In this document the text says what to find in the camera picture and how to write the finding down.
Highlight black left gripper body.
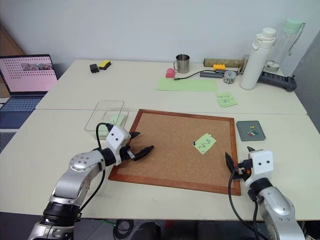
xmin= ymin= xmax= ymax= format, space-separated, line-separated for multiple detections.
xmin=116 ymin=136 xmax=138 ymax=166

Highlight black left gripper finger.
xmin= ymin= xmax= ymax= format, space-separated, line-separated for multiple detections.
xmin=132 ymin=145 xmax=155 ymax=163
xmin=128 ymin=131 xmax=142 ymax=142

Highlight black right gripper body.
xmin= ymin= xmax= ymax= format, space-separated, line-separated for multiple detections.
xmin=233 ymin=159 xmax=253 ymax=181

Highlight wood-framed cork board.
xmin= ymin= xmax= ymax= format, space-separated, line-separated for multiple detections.
xmin=107 ymin=108 xmax=242 ymax=197

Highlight green note with scribble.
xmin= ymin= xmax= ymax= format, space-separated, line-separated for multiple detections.
xmin=192 ymin=132 xmax=217 ymax=155

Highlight green sticky note pad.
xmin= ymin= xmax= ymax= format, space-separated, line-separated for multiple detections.
xmin=215 ymin=92 xmax=239 ymax=109

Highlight clear plastic box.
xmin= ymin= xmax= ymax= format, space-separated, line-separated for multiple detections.
xmin=94 ymin=110 xmax=130 ymax=141

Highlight grey square tray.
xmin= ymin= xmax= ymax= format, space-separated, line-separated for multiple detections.
xmin=235 ymin=120 xmax=267 ymax=142

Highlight clear plastic lid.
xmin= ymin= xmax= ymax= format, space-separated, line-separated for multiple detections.
xmin=84 ymin=100 xmax=125 ymax=133

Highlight large green paper sheet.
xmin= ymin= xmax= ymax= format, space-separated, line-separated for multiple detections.
xmin=156 ymin=77 xmax=218 ymax=93

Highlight dark grey power strip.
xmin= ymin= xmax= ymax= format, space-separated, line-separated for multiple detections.
xmin=258 ymin=70 xmax=298 ymax=93

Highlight jar of colourful clips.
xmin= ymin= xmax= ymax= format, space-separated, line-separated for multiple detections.
xmin=223 ymin=70 xmax=237 ymax=86

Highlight yellow black eraser sponge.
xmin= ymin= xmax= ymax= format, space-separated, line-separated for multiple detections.
xmin=97 ymin=59 xmax=112 ymax=70

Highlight steel mug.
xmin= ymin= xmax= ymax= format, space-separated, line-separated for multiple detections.
xmin=172 ymin=53 xmax=191 ymax=74

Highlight grey usb hub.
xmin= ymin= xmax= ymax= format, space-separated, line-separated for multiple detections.
xmin=199 ymin=70 xmax=225 ymax=79

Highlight white insulated bottle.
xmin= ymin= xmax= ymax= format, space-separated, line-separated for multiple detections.
xmin=239 ymin=27 xmax=278 ymax=91

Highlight clear bottle green cap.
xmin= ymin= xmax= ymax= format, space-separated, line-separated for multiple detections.
xmin=270 ymin=17 xmax=307 ymax=74

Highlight open laptop pink screen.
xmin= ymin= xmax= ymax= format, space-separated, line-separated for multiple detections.
xmin=0 ymin=54 xmax=59 ymax=112

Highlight brown cardboard panel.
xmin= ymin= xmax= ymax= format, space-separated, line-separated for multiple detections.
xmin=0 ymin=22 xmax=26 ymax=58

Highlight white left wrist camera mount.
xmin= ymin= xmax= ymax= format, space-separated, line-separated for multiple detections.
xmin=105 ymin=125 xmax=132 ymax=166

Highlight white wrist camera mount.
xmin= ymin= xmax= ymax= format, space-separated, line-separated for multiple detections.
xmin=105 ymin=125 xmax=132 ymax=166
xmin=243 ymin=149 xmax=274 ymax=189

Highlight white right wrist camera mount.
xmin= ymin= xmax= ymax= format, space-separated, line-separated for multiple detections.
xmin=243 ymin=149 xmax=274 ymax=189

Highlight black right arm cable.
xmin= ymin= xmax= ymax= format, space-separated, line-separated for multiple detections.
xmin=227 ymin=169 xmax=264 ymax=240

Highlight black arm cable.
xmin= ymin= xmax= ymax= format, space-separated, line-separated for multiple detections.
xmin=79 ymin=122 xmax=112 ymax=219
xmin=227 ymin=169 xmax=264 ymax=240

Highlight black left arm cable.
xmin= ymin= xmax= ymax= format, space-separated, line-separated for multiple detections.
xmin=79 ymin=122 xmax=112 ymax=219

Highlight coiled black cables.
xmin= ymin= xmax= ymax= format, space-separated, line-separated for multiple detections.
xmin=112 ymin=219 xmax=137 ymax=240

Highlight black cable green plug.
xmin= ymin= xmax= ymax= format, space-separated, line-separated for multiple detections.
xmin=173 ymin=70 xmax=209 ymax=82

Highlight metal bracket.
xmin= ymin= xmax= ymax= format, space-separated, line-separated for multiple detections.
xmin=238 ymin=54 xmax=250 ymax=75

